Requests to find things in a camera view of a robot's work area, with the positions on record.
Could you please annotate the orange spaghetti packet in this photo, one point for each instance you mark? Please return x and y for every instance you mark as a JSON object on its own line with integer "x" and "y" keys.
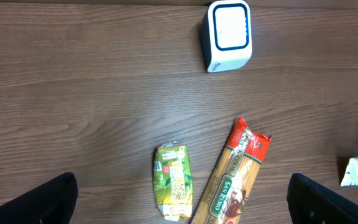
{"x": 227, "y": 192}

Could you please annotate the green juice carton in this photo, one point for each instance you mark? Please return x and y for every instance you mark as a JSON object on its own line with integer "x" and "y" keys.
{"x": 172, "y": 181}

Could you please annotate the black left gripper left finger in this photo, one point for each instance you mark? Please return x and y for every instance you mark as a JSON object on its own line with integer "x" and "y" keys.
{"x": 51, "y": 202}

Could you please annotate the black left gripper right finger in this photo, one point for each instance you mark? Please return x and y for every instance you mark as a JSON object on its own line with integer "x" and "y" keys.
{"x": 310, "y": 202}

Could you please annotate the white barcode scanner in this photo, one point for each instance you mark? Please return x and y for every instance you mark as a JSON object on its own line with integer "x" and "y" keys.
{"x": 226, "y": 36}

